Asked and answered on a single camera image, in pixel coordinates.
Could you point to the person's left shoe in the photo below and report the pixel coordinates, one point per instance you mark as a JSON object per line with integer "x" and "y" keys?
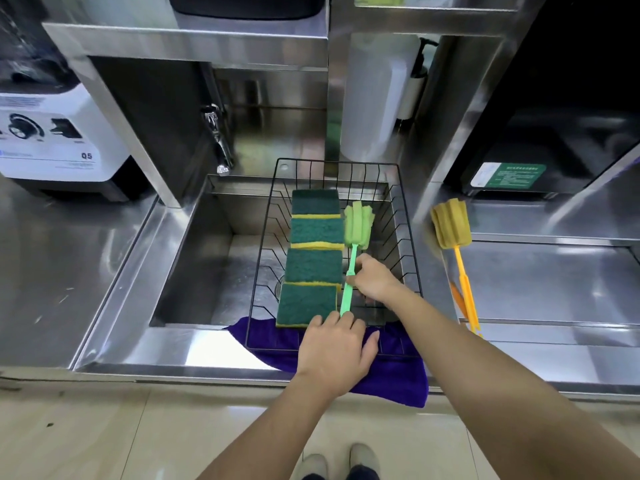
{"x": 312, "y": 467}

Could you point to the white blender base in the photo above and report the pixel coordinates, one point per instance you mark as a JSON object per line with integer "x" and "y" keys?
{"x": 65, "y": 139}

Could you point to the person's right forearm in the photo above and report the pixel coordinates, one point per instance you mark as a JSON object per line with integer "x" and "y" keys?
{"x": 500, "y": 384}

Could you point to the person's right hand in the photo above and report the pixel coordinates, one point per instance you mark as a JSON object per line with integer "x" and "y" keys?
{"x": 380, "y": 282}

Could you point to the chrome faucet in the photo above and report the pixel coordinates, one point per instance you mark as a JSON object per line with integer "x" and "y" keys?
{"x": 220, "y": 139}

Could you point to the person's left middle finger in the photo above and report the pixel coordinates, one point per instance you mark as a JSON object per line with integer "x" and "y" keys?
{"x": 341, "y": 319}

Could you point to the green yellow scouring sponge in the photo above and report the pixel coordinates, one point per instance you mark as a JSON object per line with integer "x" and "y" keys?
{"x": 316, "y": 201}
{"x": 306, "y": 303}
{"x": 314, "y": 265}
{"x": 316, "y": 231}

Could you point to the black container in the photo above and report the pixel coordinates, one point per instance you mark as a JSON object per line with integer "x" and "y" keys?
{"x": 245, "y": 5}

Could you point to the stainless steel shelf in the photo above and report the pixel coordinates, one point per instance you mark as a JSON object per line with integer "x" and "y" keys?
{"x": 200, "y": 42}

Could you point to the stainless steel sink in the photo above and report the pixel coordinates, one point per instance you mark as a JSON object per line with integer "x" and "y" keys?
{"x": 200, "y": 274}

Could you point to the green sponge bottle brush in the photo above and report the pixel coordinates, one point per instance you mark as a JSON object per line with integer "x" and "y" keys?
{"x": 358, "y": 224}

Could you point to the yellow sponge bottle brush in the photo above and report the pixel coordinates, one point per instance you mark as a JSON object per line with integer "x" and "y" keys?
{"x": 451, "y": 225}

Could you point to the white plastic jug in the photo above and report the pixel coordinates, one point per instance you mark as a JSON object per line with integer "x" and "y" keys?
{"x": 375, "y": 94}

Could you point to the person's left hand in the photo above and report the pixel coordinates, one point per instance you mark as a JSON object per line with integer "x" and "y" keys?
{"x": 332, "y": 357}

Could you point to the person's left forearm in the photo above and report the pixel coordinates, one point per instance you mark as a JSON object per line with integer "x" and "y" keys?
{"x": 265, "y": 434}

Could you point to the white pump bottle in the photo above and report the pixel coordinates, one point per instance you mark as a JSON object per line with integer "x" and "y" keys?
{"x": 414, "y": 92}

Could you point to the person's shoe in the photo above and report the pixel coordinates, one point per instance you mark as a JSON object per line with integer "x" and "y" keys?
{"x": 364, "y": 459}
{"x": 312, "y": 467}

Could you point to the black appliance with green label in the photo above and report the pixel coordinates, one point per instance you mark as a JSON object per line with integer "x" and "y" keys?
{"x": 550, "y": 94}

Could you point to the person's right thumb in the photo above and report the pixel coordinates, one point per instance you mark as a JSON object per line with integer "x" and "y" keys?
{"x": 361, "y": 268}

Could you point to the person's left thumb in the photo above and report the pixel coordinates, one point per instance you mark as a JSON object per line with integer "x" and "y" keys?
{"x": 372, "y": 347}

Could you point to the person's right shoe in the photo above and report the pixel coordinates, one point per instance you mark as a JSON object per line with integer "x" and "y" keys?
{"x": 364, "y": 459}

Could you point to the dark blender jar cover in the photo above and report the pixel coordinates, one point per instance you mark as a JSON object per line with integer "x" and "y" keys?
{"x": 30, "y": 44}

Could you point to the purple cloth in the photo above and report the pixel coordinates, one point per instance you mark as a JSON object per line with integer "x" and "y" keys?
{"x": 395, "y": 377}

